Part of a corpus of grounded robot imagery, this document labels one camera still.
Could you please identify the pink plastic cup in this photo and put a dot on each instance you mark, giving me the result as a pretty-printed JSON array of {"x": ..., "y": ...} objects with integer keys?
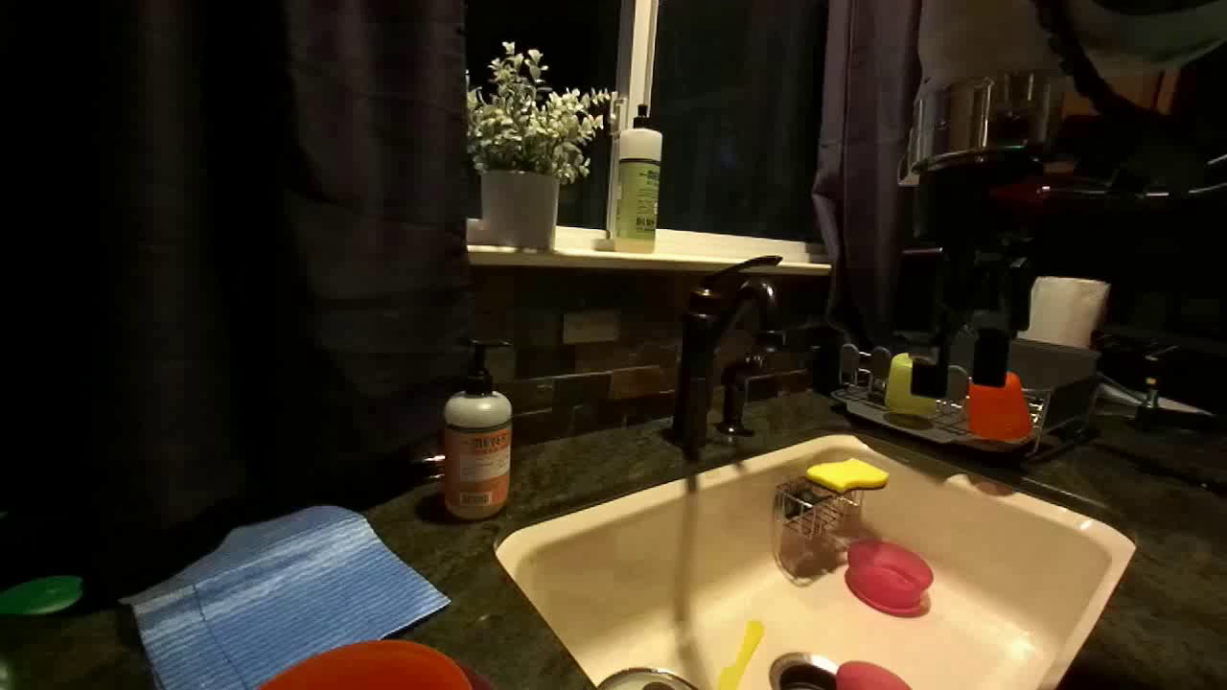
[{"x": 868, "y": 675}]

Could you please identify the green plastic cup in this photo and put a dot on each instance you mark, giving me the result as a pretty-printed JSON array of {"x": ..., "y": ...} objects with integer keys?
[{"x": 900, "y": 390}]

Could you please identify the orange plastic cup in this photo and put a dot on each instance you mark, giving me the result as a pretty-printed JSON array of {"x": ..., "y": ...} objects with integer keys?
[{"x": 1000, "y": 413}]

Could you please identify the dark bronze faucet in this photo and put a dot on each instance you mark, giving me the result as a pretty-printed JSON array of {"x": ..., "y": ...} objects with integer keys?
[{"x": 707, "y": 321}]

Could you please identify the soap pump bottle orange label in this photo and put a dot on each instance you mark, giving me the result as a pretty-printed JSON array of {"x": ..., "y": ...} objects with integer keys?
[{"x": 476, "y": 441}]

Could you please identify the green dish soap bottle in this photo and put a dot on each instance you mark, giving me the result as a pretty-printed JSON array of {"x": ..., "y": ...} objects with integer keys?
[{"x": 635, "y": 200}]

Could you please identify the white potted plant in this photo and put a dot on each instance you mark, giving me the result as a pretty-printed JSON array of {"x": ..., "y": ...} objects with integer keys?
[{"x": 528, "y": 139}]

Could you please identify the yellow sponge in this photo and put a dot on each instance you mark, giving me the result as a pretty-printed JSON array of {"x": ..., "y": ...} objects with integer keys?
[{"x": 849, "y": 477}]

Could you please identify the white ceramic kitchen sink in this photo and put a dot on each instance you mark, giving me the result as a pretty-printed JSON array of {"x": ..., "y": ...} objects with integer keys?
[{"x": 669, "y": 581}]

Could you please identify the yellow plastic utensil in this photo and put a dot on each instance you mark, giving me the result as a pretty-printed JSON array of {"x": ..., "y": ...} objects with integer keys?
[{"x": 746, "y": 651}]

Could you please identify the sink drain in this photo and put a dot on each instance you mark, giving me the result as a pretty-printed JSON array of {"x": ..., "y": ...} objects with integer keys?
[{"x": 803, "y": 671}]

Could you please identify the metal dish rack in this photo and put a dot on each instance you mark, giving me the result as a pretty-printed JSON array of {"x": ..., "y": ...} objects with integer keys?
[{"x": 1046, "y": 392}]

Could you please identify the dark curtain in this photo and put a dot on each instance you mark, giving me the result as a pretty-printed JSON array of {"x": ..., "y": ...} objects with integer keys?
[{"x": 230, "y": 246}]

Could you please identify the blue dish cloth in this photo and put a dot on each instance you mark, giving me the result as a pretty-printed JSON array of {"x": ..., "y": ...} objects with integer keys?
[{"x": 279, "y": 593}]

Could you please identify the orange plastic bowl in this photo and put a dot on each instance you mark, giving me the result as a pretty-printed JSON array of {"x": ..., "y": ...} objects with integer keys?
[{"x": 377, "y": 664}]

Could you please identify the green plastic lid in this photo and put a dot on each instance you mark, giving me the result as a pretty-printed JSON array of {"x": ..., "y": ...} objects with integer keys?
[{"x": 41, "y": 595}]

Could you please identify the wire sponge caddy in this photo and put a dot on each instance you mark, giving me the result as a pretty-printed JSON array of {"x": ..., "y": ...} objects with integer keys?
[{"x": 809, "y": 528}]

